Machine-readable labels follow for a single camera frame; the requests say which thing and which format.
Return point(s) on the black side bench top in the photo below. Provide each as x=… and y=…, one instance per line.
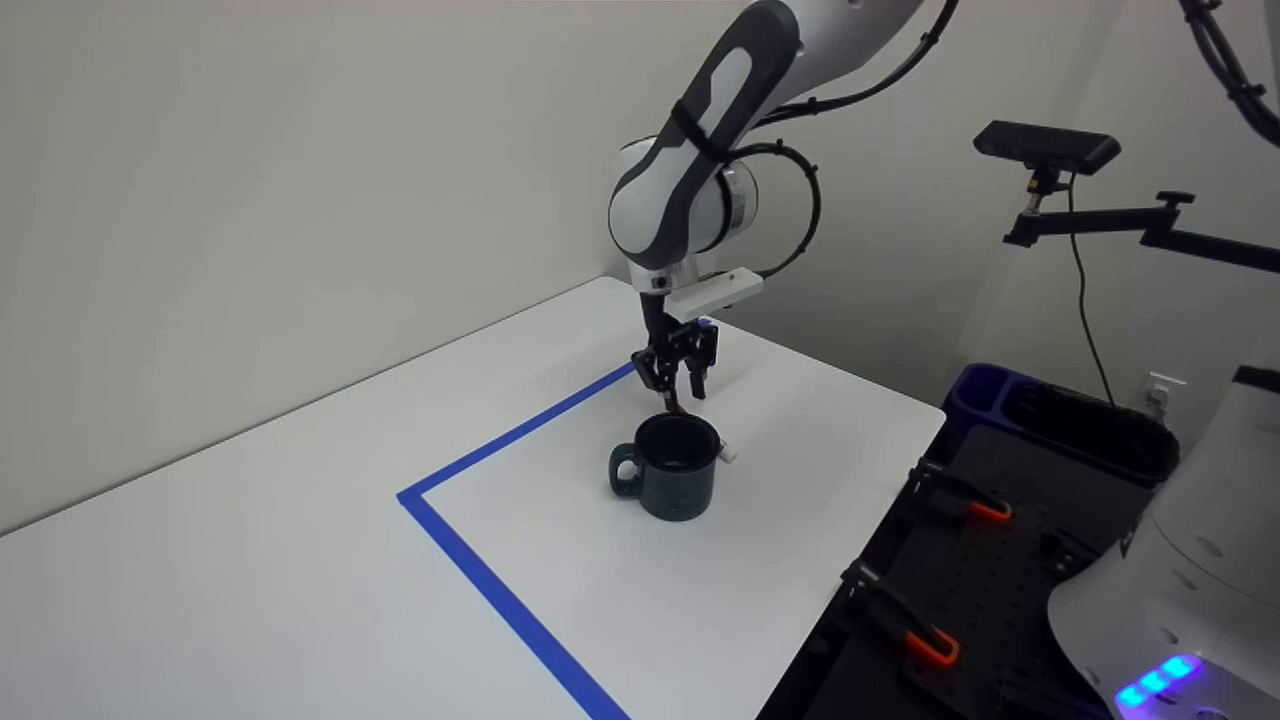
x=984, y=603

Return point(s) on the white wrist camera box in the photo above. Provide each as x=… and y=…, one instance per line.
x=720, y=287

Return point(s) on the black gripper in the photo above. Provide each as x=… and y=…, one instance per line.
x=677, y=346

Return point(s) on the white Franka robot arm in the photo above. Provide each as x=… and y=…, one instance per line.
x=692, y=174

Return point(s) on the black orange clamp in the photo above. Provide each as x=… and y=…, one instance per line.
x=914, y=634
x=965, y=502

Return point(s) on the white robot base blue lights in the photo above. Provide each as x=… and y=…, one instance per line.
x=1185, y=573

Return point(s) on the black stereo camera bar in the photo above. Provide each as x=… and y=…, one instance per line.
x=1044, y=146

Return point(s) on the blue plastic bin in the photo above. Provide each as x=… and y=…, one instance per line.
x=980, y=395

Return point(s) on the blue tape line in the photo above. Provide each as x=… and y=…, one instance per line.
x=490, y=586

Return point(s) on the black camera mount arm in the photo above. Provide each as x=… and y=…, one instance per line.
x=1104, y=223

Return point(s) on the dark teal mug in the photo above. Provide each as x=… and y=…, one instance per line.
x=675, y=493

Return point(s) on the dark plastic bin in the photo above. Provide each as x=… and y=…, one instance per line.
x=1094, y=427

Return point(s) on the white wall outlet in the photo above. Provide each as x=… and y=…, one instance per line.
x=1165, y=395

